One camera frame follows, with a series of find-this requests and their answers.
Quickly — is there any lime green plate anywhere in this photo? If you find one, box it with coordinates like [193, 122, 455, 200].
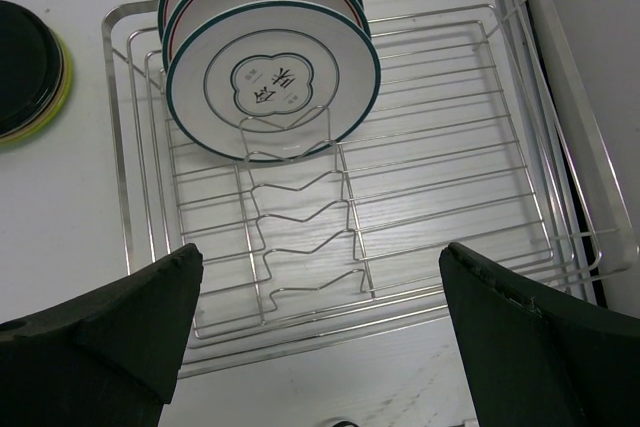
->
[1, 31, 73, 148]

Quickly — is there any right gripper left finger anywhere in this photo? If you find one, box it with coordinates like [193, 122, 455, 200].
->
[1, 244, 204, 426]

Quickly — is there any black plate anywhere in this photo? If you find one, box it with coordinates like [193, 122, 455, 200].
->
[1, 0, 63, 135]

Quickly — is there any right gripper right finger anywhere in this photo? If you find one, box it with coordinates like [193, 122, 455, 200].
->
[439, 243, 639, 426]

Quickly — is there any metal wire dish rack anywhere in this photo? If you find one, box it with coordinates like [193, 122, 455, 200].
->
[102, 0, 639, 378]

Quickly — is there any white plate teal emblem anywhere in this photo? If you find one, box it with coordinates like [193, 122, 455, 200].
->
[165, 0, 382, 163]

